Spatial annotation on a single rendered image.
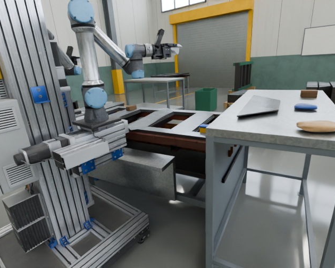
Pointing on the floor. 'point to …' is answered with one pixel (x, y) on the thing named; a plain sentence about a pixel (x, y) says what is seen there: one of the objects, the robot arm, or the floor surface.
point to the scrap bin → (206, 99)
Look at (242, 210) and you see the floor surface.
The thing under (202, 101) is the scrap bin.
